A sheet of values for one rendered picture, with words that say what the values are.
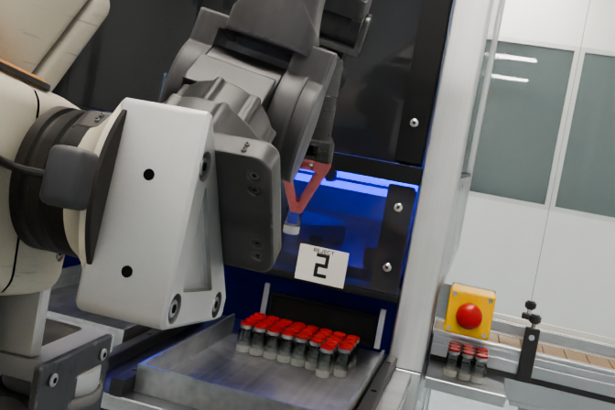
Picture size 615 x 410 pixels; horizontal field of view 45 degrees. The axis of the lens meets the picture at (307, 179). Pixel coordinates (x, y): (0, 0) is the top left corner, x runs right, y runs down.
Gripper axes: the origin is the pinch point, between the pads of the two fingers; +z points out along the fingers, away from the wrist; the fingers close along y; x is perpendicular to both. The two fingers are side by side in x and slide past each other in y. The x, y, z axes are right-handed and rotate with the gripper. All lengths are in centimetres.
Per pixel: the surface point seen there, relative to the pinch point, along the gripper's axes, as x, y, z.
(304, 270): -3.4, 25.1, 15.4
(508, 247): -169, 452, 88
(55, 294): 38, 29, 28
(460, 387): -31.0, 16.9, 28.0
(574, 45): -189, 462, -68
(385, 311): -18.7, 28.6, 21.2
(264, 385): 0.3, 0.3, 25.5
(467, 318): -29.1, 14.7, 16.0
